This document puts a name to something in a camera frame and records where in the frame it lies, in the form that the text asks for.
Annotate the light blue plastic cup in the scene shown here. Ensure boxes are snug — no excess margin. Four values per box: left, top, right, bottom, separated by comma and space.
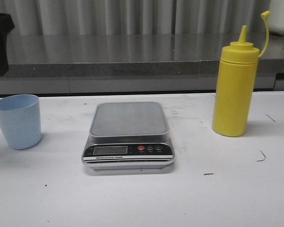
0, 94, 42, 150

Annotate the yellow squeeze bottle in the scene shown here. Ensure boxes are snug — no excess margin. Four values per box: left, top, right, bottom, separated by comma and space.
212, 10, 271, 137

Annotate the silver digital kitchen scale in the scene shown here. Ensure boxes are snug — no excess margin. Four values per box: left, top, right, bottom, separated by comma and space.
81, 102, 175, 171

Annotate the grey stone counter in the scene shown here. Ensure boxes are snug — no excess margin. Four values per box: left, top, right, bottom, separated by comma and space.
0, 33, 284, 96

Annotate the white blender appliance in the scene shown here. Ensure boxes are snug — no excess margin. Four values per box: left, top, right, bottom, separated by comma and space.
268, 0, 284, 36

